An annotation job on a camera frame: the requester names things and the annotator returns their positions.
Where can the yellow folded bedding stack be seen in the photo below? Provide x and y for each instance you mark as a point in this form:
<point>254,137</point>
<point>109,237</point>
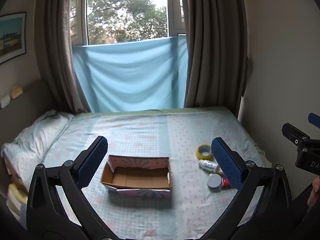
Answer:
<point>16,200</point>

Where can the white tissue pack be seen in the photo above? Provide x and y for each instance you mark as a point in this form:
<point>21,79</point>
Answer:
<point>5,101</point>

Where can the pink-bow patterned bedsheet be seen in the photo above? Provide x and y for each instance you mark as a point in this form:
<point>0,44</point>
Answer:
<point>155,130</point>

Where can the cardboard box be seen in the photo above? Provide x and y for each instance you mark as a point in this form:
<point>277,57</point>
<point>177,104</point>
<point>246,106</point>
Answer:
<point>140,175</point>

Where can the white plastic bottle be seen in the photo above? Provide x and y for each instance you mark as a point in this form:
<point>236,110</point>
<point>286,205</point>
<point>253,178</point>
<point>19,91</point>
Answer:
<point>208,165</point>

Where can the framed wall picture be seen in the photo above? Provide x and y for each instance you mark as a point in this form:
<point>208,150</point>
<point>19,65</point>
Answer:
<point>11,37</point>

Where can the yellow tape roll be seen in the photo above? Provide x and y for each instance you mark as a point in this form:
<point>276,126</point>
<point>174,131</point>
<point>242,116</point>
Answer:
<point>203,151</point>

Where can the round jar with pale lid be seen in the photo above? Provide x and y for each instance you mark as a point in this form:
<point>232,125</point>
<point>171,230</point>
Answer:
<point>214,181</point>

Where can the white window frame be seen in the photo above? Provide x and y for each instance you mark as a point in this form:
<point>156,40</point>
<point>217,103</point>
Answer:
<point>176,10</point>

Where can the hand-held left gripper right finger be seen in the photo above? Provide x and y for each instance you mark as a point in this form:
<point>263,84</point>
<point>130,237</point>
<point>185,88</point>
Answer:
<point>226,166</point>

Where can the grey-brown curtain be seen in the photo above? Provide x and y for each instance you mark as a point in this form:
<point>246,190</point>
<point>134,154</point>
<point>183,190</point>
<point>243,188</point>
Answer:
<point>212,50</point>
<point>60,50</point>

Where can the red carton box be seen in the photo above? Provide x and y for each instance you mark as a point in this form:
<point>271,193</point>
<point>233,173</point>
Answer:
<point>225,182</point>

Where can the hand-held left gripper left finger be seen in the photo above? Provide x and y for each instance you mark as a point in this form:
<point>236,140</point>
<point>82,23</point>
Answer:
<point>92,166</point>

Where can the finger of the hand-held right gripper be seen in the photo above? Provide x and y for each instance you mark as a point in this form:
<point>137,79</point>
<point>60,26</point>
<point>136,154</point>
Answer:
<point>314,119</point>
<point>293,133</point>

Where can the light blue hanging cloth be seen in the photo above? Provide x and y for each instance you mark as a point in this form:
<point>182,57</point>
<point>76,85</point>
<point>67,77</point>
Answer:
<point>130,77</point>

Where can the person's right hand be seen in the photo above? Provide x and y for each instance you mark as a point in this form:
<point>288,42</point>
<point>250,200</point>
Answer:
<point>315,190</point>

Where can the pale patterned pillow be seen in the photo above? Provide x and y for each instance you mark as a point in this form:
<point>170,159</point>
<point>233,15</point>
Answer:
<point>32,140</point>

